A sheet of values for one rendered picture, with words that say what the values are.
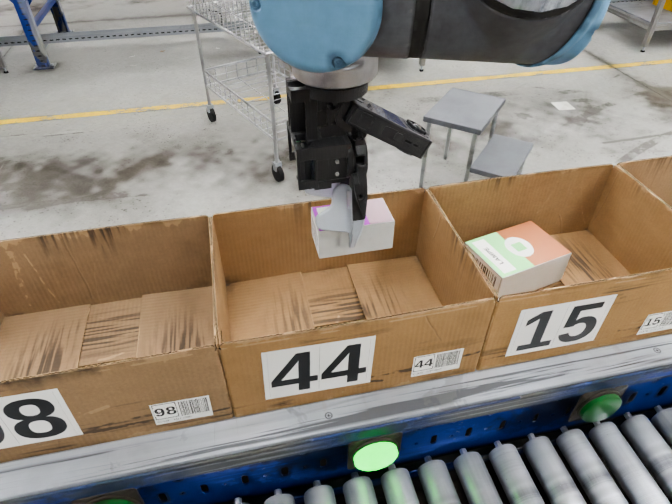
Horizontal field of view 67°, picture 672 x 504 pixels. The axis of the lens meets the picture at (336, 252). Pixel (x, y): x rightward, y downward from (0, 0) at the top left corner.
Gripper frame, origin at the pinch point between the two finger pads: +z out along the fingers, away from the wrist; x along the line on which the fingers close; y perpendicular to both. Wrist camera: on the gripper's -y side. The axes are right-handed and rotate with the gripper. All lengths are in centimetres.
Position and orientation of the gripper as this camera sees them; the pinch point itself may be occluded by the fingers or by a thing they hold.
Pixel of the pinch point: (350, 223)
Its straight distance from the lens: 67.0
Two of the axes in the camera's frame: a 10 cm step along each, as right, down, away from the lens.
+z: 0.0, 7.5, 6.6
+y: -9.7, 1.5, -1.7
